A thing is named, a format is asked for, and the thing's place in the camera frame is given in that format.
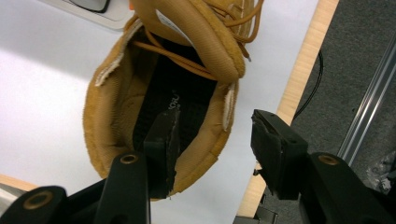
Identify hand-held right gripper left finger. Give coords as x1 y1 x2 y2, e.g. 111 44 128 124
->
143 108 182 200

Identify black floor cable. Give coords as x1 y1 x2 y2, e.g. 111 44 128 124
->
292 49 325 121

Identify crumpled grey plastic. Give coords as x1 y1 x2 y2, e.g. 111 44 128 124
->
365 151 396 194

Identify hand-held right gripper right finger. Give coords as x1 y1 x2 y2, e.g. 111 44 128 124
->
249 108 309 201

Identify white shoe rack orange legs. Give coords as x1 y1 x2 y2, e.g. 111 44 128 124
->
36 0 135 33

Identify tan suede lace-up boot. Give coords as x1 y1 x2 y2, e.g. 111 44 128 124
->
82 0 265 201

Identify grey table bracket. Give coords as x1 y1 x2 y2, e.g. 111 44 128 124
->
233 204 280 224

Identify aluminium floor rail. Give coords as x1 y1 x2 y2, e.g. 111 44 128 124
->
337 34 396 166

